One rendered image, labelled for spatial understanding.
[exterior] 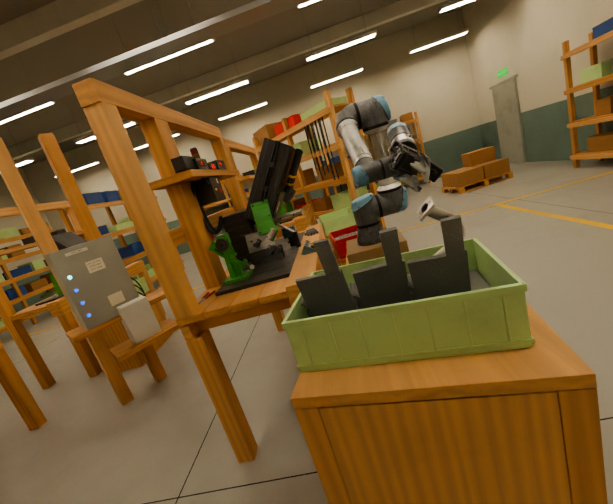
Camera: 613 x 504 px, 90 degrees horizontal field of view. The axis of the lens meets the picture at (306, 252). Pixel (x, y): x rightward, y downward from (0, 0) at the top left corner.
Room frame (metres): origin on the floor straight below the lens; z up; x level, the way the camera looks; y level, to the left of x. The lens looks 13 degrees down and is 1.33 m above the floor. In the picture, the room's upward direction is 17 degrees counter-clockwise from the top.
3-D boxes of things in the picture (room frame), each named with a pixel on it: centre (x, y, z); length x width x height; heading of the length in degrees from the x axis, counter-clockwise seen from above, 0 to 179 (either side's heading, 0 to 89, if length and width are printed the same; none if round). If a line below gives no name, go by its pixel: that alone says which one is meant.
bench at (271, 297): (2.08, 0.24, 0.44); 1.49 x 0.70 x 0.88; 172
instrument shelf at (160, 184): (2.12, 0.50, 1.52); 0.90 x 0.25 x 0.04; 172
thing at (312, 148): (5.41, -0.43, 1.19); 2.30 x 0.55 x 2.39; 33
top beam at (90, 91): (2.13, 0.54, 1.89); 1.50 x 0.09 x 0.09; 172
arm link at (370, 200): (1.51, -0.35, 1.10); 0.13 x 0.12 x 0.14; 84
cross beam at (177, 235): (2.14, 0.61, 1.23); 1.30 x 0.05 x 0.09; 172
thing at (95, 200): (6.98, 3.60, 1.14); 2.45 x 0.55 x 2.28; 172
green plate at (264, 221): (2.00, 0.19, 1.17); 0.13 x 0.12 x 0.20; 172
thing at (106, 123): (2.13, 0.54, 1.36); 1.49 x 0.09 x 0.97; 172
